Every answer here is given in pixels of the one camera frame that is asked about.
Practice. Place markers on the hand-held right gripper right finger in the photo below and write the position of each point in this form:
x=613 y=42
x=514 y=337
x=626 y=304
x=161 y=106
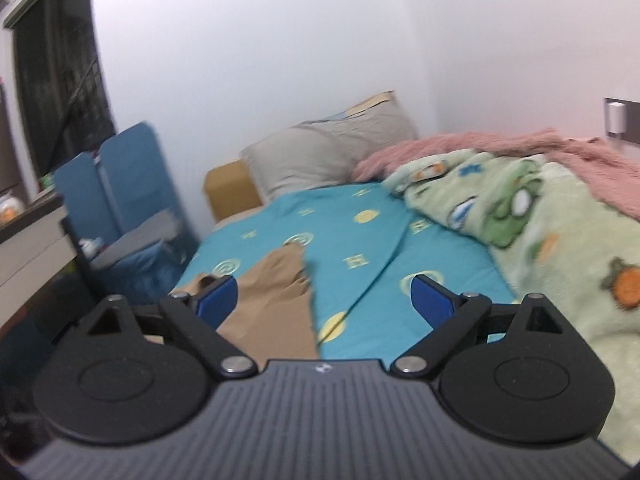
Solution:
x=435 y=302

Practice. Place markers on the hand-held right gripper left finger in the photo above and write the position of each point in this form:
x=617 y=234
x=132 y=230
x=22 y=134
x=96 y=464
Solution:
x=217 y=302

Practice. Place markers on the tan printed t-shirt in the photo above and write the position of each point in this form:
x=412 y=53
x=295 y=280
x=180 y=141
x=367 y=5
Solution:
x=280 y=310

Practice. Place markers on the teal smiley print bedsheet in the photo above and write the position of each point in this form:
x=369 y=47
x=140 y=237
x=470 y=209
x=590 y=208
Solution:
x=350 y=230

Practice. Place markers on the green cartoon print blanket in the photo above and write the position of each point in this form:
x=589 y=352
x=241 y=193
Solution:
x=550 y=240

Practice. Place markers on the small white toy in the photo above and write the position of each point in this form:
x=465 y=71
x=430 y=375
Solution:
x=91 y=248

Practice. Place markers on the tall blue covered chair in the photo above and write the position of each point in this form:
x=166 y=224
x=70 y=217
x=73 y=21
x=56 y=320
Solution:
x=135 y=170

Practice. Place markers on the grey pillow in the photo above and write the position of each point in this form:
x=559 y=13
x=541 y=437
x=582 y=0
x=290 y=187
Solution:
x=305 y=160

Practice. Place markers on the white desk with dark top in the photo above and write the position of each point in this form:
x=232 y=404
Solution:
x=30 y=255

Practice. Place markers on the pink fluffy blanket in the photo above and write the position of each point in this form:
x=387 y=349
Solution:
x=575 y=155

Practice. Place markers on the green can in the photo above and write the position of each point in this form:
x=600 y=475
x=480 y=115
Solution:
x=46 y=183

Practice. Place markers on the yellow trimmed pillow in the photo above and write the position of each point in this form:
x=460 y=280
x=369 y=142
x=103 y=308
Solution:
x=372 y=101

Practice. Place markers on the white orange printed cup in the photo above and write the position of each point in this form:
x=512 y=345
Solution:
x=10 y=210

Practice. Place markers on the dark window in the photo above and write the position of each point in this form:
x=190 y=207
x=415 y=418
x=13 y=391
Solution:
x=55 y=70

